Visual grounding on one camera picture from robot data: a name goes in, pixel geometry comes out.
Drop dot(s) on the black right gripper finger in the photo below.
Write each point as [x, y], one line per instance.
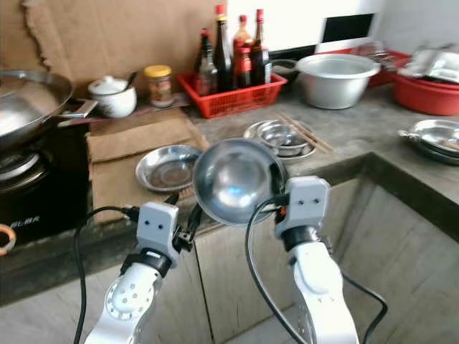
[279, 188]

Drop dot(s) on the steel plate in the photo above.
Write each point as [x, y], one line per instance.
[412, 145]
[166, 168]
[252, 136]

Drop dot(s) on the folded brown cardboard piece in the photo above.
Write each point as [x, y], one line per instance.
[133, 136]

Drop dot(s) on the red plastic basket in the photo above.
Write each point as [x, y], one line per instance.
[237, 104]

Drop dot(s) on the glass jar yellow lid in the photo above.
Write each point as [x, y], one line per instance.
[158, 89]

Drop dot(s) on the white ceramic condiment pot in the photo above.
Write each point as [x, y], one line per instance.
[113, 102]

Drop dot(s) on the black glass gas stove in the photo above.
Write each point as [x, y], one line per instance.
[50, 204]

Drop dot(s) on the black stone mortar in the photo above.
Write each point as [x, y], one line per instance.
[285, 67]

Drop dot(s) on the small bottle red label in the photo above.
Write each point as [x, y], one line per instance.
[244, 68]

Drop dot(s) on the clear glass oil bottle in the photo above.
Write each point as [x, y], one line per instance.
[207, 79]

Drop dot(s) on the dark bottle red cap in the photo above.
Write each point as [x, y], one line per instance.
[260, 54]

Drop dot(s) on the steel wok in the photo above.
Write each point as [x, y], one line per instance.
[57, 123]

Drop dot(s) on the tall dark glass bottle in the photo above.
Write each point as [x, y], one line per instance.
[223, 54]

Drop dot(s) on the gas burner with pot support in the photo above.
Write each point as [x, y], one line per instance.
[18, 166]

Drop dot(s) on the amber bottle red cap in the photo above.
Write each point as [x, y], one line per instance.
[242, 32]

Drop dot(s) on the red plastic basin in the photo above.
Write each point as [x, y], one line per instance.
[427, 99]

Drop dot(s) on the brown cardboard sheet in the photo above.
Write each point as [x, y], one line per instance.
[115, 32]
[11, 29]

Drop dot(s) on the stacked steel dishes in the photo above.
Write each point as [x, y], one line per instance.
[434, 64]

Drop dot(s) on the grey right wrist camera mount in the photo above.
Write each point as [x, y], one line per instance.
[307, 206]

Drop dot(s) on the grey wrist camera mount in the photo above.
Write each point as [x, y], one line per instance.
[158, 228]
[307, 206]

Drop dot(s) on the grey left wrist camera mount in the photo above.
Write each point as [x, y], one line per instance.
[158, 228]

